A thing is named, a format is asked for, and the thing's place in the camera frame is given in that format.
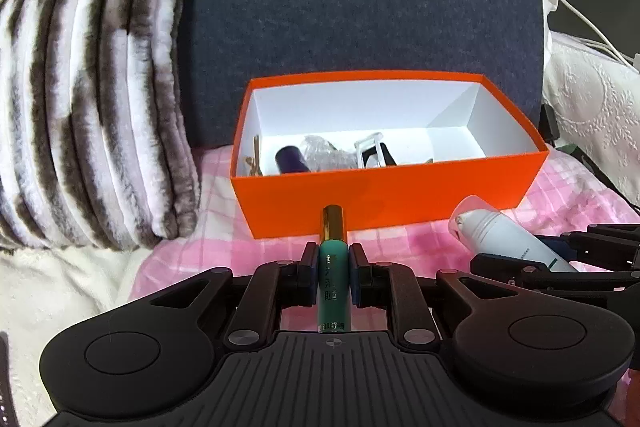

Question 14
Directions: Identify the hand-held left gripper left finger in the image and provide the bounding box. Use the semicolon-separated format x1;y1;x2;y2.
145;242;322;350

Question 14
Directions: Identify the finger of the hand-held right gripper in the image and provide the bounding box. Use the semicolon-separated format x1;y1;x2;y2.
470;253;640;293
535;223;640;270

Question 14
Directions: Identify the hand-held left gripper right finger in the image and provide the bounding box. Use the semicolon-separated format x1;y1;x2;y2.
352;243;521;352

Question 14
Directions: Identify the green tube with gold cap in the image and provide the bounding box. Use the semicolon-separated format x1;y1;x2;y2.
316;204;353;335

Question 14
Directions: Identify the white tube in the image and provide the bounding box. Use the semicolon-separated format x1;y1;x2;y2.
448;195;576;273

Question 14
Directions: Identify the orange cardboard box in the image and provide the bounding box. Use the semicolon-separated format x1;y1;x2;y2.
230;74;551;240

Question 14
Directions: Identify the dark blue bottle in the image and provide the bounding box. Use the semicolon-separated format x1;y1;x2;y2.
276;146;310;175

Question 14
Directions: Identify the clear plastic bag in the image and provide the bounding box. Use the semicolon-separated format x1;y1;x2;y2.
300;134;358;172

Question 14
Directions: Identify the tan gourd with stem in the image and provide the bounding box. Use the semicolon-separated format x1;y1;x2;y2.
244;134;264;178

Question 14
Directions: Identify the black object with green trim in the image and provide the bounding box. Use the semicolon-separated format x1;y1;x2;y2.
540;104;631;202

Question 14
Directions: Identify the pink checked sheet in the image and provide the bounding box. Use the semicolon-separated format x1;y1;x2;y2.
122;142;640;427

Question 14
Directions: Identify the white lace pillow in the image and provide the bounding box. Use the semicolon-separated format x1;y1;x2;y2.
542;29;640;192

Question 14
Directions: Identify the cream fleece blanket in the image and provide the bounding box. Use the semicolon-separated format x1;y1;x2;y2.
0;242;161;427

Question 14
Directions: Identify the striped fluffy pillow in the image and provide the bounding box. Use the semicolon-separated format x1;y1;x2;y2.
0;0;201;253

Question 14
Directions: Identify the white cable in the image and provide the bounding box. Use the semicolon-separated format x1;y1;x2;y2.
547;0;640;70

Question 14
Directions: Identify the dark grey strap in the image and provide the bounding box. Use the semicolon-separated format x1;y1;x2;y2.
0;332;17;427

